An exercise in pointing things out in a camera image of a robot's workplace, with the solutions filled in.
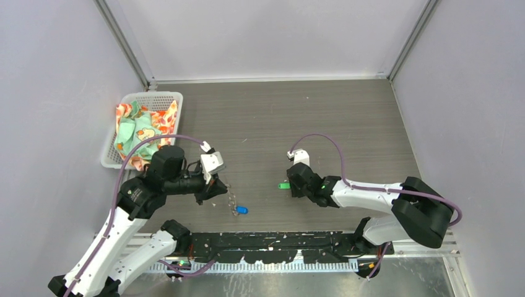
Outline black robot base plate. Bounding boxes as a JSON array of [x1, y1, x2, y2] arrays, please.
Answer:
[[173, 231, 384, 264]]

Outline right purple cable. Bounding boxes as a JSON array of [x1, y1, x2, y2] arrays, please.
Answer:
[[289, 133, 464, 280]]

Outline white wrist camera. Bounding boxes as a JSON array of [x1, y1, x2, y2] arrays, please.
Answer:
[[200, 141, 225, 184], [287, 149, 310, 166]]

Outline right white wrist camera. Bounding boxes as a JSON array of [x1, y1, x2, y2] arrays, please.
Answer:
[[287, 149, 310, 166]]

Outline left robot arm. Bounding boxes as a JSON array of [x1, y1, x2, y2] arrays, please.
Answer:
[[48, 145, 227, 296]]

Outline colourful patterned cloth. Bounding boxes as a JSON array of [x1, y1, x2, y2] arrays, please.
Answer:
[[113, 100, 178, 171]]

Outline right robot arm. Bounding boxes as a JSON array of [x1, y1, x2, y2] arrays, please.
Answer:
[[287, 163, 454, 254]]

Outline aluminium frame rail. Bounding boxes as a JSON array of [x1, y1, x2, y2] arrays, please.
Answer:
[[87, 229, 461, 261]]

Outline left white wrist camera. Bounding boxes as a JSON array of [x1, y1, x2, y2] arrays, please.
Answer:
[[200, 141, 225, 184]]

